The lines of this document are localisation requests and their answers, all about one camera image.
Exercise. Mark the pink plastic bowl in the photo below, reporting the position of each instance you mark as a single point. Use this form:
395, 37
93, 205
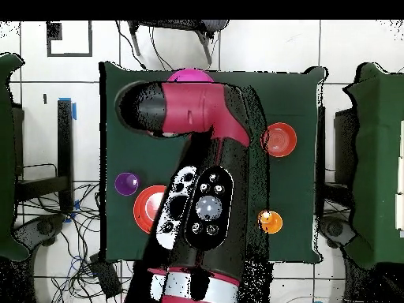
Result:
189, 75

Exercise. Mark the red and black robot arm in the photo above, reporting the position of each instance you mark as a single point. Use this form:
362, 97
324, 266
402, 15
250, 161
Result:
195, 107

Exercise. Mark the large red-orange plastic bowl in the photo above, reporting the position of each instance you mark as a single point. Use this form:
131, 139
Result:
145, 208

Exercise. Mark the purple plastic cup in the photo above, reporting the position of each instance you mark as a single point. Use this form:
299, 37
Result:
124, 184

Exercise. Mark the small red-orange plastic bowl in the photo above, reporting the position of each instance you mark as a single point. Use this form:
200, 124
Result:
281, 139

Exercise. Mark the orange plastic cup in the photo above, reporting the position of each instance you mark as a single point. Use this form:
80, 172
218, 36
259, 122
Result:
271, 222

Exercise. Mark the dark green tablecloth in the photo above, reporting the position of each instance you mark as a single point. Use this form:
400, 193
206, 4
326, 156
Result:
293, 189

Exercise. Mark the black metal stand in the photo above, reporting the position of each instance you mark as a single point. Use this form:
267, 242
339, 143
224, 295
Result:
321, 142
64, 142

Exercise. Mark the blue tape strip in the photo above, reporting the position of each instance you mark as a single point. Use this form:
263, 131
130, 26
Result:
74, 112

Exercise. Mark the black power box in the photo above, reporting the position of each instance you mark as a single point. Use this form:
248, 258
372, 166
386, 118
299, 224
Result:
105, 277

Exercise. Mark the black chair base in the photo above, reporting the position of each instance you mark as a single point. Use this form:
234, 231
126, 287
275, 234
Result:
41, 227

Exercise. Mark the green cloth side table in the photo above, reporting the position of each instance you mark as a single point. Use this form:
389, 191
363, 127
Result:
6, 157
378, 157

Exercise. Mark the black camera tripod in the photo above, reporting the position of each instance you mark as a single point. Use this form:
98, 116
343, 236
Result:
202, 26

